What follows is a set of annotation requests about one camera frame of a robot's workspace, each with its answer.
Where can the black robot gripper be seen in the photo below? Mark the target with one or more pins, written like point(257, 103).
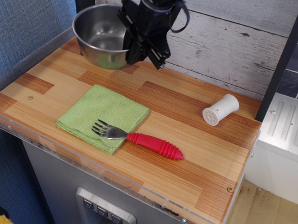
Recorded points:
point(147, 25)

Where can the silver metal bowl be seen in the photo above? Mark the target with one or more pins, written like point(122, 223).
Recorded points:
point(100, 34)

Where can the green folded cloth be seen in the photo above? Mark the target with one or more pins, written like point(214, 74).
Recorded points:
point(108, 106)

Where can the white plastic salt shaker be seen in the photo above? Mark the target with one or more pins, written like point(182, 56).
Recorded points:
point(214, 114)

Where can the silver toy fridge cabinet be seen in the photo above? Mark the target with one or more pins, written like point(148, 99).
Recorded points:
point(59, 174)

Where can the toy ice dispenser panel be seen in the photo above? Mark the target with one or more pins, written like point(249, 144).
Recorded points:
point(96, 210)

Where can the white toy sink unit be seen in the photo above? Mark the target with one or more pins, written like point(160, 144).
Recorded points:
point(273, 165)

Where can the fork with red handle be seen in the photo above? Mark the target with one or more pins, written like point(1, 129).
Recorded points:
point(160, 146)

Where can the dark right shelf post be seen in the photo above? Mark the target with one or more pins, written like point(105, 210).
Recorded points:
point(279, 71)

